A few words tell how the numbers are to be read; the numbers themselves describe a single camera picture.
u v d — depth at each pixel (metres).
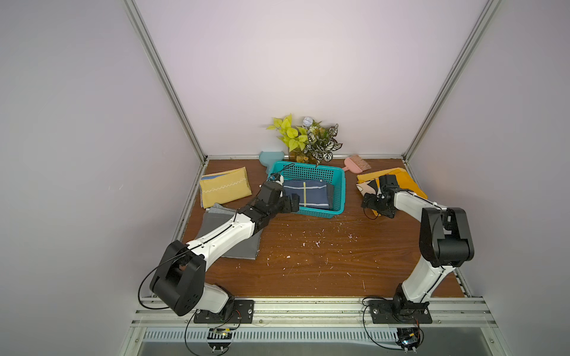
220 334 0.72
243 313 0.73
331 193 1.03
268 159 1.21
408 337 0.70
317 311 0.75
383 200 0.74
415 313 0.66
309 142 0.91
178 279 0.42
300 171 1.07
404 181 1.10
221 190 1.07
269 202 0.65
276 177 0.74
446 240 0.49
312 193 1.01
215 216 0.97
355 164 1.17
